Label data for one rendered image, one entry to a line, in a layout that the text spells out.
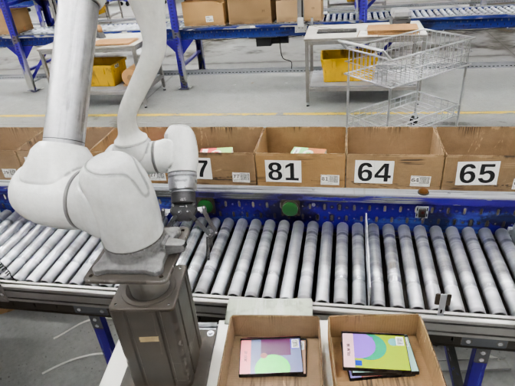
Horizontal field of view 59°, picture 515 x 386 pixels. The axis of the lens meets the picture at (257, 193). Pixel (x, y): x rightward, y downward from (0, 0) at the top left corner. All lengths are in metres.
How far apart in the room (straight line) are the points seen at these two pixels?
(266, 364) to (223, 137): 1.24
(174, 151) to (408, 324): 0.90
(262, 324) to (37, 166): 0.81
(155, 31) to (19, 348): 2.09
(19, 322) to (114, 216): 2.08
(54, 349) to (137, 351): 1.48
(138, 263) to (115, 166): 0.25
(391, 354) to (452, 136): 1.16
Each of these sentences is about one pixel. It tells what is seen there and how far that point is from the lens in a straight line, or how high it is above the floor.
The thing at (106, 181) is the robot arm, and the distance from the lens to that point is 1.04.
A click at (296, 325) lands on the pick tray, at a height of 0.81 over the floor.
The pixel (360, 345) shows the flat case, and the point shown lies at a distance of 1.46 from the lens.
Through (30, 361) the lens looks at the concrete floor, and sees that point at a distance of 2.83.
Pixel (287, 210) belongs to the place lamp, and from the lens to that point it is 2.00.
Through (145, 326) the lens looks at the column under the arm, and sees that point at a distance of 1.28.
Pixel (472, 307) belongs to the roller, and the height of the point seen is 0.74.
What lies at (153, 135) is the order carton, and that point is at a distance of 2.42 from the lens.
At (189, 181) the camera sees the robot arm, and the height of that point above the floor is 1.25.
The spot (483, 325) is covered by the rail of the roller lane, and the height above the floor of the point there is 0.72.
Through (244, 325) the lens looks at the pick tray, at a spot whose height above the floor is 0.80.
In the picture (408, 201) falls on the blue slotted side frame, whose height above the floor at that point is 0.86.
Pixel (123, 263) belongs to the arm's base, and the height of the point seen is 1.22.
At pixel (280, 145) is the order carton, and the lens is 2.26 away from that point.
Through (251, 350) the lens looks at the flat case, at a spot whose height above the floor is 0.79.
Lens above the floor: 1.91
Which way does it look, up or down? 31 degrees down
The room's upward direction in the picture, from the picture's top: 5 degrees counter-clockwise
